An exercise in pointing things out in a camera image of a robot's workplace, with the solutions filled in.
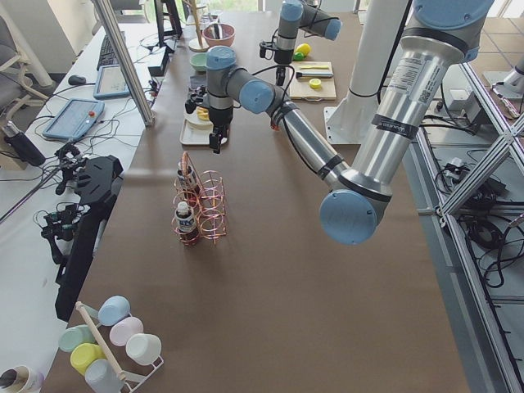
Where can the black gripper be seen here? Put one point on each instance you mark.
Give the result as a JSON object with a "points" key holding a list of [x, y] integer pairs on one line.
{"points": [[282, 57], [219, 119]]}

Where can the half lemon slice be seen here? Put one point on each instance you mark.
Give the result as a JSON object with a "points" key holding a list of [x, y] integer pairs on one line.
{"points": [[315, 83]]}

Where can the pink bowl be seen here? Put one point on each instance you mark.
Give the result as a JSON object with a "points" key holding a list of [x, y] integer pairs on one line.
{"points": [[227, 39]]}

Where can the mint green bowl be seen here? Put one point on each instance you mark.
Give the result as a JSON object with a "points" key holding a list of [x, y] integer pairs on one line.
{"points": [[198, 62]]}

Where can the yellow lemon far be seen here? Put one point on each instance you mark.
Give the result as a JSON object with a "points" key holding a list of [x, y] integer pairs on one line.
{"points": [[304, 48]]}

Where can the grey folded cloth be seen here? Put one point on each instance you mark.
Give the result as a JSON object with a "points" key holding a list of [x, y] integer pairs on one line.
{"points": [[197, 81]]}

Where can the tea bottle carried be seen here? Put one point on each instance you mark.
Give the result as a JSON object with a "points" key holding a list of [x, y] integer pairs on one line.
{"points": [[275, 119]]}

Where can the aluminium frame post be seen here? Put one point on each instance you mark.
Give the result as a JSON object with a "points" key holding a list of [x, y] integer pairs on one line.
{"points": [[112, 29]]}

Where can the metal ice scoop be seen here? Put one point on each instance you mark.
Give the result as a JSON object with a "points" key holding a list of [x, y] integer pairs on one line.
{"points": [[216, 31]]}

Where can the black keyboard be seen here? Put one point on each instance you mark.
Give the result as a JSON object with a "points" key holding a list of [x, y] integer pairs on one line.
{"points": [[107, 56]]}

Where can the black water bottle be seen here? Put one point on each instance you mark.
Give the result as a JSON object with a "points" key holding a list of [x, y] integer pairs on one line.
{"points": [[23, 147]]}

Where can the tea bottle rack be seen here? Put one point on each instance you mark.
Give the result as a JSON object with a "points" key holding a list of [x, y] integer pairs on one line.
{"points": [[186, 224], [188, 182]]}

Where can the tea bottle rear rack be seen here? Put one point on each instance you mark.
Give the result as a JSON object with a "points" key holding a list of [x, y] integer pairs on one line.
{"points": [[188, 182]]}

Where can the black camera stand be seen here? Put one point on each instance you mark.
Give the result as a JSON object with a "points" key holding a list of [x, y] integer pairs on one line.
{"points": [[72, 234]]}

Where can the wooden cutting board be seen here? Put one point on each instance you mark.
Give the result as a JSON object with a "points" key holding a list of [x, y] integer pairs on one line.
{"points": [[300, 89]]}

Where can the pastel cup rack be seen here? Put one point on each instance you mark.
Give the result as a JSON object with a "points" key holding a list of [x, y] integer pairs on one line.
{"points": [[110, 349]]}

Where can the cream serving tray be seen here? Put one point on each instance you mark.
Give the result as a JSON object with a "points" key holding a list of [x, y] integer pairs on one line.
{"points": [[191, 136]]}

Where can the tea bottle front rack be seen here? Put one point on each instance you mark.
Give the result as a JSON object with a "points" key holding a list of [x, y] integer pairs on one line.
{"points": [[186, 224]]}

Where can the steel muddler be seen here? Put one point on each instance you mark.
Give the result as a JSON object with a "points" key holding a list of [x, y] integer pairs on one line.
{"points": [[314, 74]]}

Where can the wooden glass holder stand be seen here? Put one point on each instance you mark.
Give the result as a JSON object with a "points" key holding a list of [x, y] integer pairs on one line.
{"points": [[197, 44]]}

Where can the copper wire bottle rack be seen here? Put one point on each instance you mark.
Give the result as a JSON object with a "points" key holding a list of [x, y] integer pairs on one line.
{"points": [[210, 207]]}

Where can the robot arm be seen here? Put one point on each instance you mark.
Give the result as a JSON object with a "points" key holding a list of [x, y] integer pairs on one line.
{"points": [[439, 34], [296, 15]]}

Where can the white plate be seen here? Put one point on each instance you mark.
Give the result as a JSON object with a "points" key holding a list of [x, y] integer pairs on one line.
{"points": [[193, 120]]}

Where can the teach pendant tablet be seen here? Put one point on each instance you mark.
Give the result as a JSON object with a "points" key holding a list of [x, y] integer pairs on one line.
{"points": [[74, 120]]}

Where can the yellow plastic knife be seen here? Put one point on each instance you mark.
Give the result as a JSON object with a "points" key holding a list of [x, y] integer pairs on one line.
{"points": [[314, 67]]}

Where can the braided donut pastry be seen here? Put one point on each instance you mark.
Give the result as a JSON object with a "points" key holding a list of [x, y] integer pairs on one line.
{"points": [[202, 113]]}

